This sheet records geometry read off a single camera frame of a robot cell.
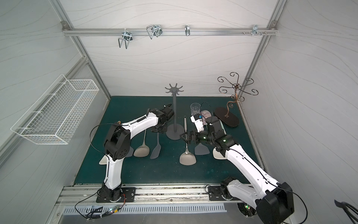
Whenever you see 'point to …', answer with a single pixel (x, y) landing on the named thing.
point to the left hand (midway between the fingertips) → (161, 127)
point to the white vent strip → (99, 208)
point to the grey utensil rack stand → (175, 131)
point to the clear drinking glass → (195, 108)
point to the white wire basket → (51, 117)
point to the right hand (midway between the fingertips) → (187, 135)
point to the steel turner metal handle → (187, 158)
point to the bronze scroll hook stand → (232, 120)
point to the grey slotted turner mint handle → (156, 152)
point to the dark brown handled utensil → (143, 150)
